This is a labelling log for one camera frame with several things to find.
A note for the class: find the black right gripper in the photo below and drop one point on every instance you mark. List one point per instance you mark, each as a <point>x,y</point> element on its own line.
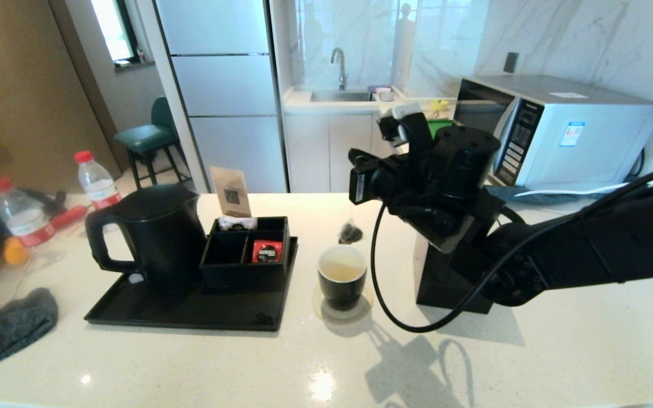
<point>408,184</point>

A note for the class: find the mesh green tea bag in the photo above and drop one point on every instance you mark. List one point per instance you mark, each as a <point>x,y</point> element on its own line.
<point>351,233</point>

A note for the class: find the black compartment organizer box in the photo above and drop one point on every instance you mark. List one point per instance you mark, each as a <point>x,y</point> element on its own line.
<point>244,279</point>

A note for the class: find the black serving tray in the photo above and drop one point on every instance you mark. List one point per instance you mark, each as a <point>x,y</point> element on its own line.
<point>219,314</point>

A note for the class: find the black electric kettle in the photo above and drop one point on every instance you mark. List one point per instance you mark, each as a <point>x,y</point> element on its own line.
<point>162,238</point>

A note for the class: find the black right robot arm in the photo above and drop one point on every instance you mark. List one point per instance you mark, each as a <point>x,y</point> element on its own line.
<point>615,243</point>

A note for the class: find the white base cabinet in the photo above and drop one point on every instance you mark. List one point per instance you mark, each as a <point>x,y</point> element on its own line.
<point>326,152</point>

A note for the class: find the steel kitchen sink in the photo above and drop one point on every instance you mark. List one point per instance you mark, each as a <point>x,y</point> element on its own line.
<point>340,97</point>

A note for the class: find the small white purple cup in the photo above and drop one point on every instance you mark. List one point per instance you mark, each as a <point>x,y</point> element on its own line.
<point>384,94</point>

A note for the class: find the green cutting board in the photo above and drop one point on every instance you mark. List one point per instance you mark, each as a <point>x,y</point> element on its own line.
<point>441,126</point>

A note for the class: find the chrome kitchen faucet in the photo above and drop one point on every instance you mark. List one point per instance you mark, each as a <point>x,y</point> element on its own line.
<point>342,72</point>

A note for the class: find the black cup white inside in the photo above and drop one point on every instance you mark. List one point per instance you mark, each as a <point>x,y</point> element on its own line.
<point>342,292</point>

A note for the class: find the red Nescafe sachet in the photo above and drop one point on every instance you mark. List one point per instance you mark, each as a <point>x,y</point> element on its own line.
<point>267,251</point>

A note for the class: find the black tissue box white lid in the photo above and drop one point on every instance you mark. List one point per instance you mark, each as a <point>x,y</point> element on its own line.
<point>445,283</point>

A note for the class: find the brown QR code card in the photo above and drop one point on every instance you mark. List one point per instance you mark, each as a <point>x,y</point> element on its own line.
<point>230,190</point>

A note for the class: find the clear glass coaster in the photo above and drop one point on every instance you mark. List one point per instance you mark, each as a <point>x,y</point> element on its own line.
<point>320,309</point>

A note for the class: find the green upholstered chair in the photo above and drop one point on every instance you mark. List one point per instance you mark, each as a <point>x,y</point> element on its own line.
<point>145,138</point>

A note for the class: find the silver microwave oven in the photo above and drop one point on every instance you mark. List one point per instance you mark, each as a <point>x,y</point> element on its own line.
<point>593,141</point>

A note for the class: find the small white paper tag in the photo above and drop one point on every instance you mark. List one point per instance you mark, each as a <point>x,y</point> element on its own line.
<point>135,278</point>

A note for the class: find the small red-capped water bottle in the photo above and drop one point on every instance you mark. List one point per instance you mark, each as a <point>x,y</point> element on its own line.
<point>98,182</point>

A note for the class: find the bright window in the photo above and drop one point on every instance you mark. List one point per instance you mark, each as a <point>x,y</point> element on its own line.
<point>111,30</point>

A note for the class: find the large red-capped water bottle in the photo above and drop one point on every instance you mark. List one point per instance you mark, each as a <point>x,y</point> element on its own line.
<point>23,218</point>

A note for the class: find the brown wooden door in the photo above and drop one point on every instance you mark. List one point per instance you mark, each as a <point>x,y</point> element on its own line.
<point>26,85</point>

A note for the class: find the small orange object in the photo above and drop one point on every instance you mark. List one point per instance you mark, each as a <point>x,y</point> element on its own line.
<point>16,253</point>

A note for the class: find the dark grey cloth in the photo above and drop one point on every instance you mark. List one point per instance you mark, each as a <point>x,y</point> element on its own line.
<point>12,328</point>

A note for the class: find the dark wall socket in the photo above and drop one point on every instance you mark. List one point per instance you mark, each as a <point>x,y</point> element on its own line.
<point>510,63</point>

